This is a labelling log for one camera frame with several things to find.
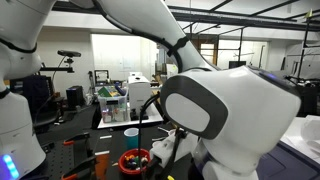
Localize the red bowl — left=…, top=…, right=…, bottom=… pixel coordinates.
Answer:
left=118, top=148, right=152, bottom=176

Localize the white monitor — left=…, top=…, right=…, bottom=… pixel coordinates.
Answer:
left=166, top=63, right=180, bottom=80

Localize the clear plastic bin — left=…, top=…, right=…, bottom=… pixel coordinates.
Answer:
left=97, top=89, right=130, bottom=124

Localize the green box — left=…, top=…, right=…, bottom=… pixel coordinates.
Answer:
left=97, top=85, right=122, bottom=98

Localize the white tray board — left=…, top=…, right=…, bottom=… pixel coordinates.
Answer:
left=96, top=100, right=165, bottom=130

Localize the blue plastic cup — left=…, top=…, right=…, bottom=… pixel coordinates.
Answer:
left=123, top=127, right=140, bottom=150

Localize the colourful toy pile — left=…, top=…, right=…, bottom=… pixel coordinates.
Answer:
left=123, top=154, right=149, bottom=170

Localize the distant black monitor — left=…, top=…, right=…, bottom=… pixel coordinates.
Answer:
left=228, top=60, right=247, bottom=70

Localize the black speaker tower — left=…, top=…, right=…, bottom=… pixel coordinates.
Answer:
left=65, top=84, right=85, bottom=110

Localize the orange wood block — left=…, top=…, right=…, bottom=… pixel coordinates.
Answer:
left=94, top=150, right=111, bottom=180

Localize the dark blue office chair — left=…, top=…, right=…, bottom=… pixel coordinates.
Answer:
left=9, top=74, right=59, bottom=129

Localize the black tray box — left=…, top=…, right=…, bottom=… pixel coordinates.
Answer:
left=255, top=140, right=320, bottom=180

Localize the white paper pile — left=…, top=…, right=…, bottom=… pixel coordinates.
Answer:
left=279, top=114, right=320, bottom=165

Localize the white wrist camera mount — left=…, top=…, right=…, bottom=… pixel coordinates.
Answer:
left=149, top=131, right=198, bottom=169

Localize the orange handled clamp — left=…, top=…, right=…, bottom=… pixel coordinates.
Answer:
left=62, top=132, right=91, bottom=147
left=61, top=156, right=98, bottom=180

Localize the black stereo camera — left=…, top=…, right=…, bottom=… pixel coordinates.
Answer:
left=56, top=49, right=82, bottom=59

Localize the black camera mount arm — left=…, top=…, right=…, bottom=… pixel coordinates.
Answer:
left=39, top=57, right=75, bottom=74

